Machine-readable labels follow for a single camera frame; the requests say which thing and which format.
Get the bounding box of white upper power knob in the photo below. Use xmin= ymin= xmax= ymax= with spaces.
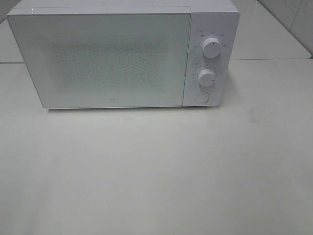
xmin=201 ymin=37 xmax=222 ymax=58

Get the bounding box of white timer knob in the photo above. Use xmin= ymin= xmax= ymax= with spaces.
xmin=197 ymin=69 xmax=215 ymax=87

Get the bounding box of round white door button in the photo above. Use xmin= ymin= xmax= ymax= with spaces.
xmin=195 ymin=91 xmax=209 ymax=103

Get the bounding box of white microwave door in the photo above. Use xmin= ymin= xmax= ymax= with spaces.
xmin=8 ymin=14 xmax=190 ymax=109

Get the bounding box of white microwave oven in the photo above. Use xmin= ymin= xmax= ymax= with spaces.
xmin=7 ymin=0 xmax=240 ymax=109

